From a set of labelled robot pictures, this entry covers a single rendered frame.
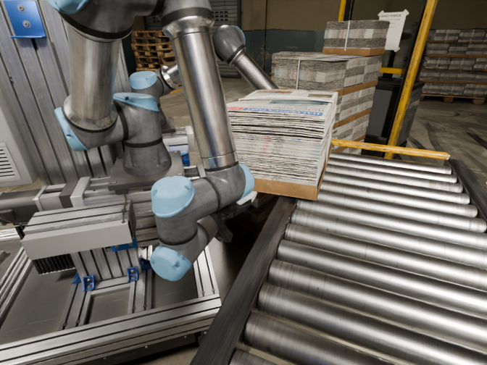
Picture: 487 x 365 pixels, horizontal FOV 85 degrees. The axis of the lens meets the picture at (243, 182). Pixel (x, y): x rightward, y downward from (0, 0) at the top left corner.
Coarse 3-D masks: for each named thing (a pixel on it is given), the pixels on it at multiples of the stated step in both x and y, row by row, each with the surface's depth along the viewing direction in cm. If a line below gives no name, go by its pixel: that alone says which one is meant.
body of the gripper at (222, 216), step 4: (232, 204) 71; (224, 208) 67; (228, 208) 66; (232, 208) 69; (216, 212) 65; (220, 212) 67; (224, 212) 67; (228, 212) 67; (212, 216) 61; (216, 216) 62; (220, 216) 67; (224, 216) 68; (228, 216) 68; (232, 216) 68; (216, 220) 61
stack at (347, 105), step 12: (348, 96) 192; (348, 108) 199; (336, 120) 191; (336, 132) 196; (348, 132) 213; (252, 204) 159; (264, 204) 161; (252, 216) 164; (264, 216) 165; (240, 228) 176; (252, 228) 167
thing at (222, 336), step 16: (288, 208) 70; (272, 224) 64; (256, 240) 59; (272, 240) 59; (256, 256) 55; (272, 256) 55; (240, 272) 51; (256, 272) 51; (240, 288) 48; (256, 288) 48; (224, 304) 45; (240, 304) 45; (256, 304) 48; (224, 320) 43; (240, 320) 43; (208, 336) 40; (224, 336) 40; (240, 336) 41; (208, 352) 38; (224, 352) 38
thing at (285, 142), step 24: (240, 120) 69; (264, 120) 67; (288, 120) 64; (312, 120) 62; (240, 144) 73; (264, 144) 70; (288, 144) 68; (312, 144) 65; (264, 168) 73; (288, 168) 70; (312, 168) 68
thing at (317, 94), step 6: (258, 90) 99; (264, 90) 98; (270, 90) 96; (276, 90) 96; (282, 90) 95; (288, 90) 95; (294, 90) 94; (300, 90) 94; (306, 90) 94; (246, 96) 89; (252, 96) 89; (306, 96) 84; (312, 96) 84; (318, 96) 84; (324, 96) 83; (330, 96) 83; (336, 96) 87; (336, 102) 91; (336, 108) 90; (330, 132) 87; (330, 138) 96; (330, 144) 98
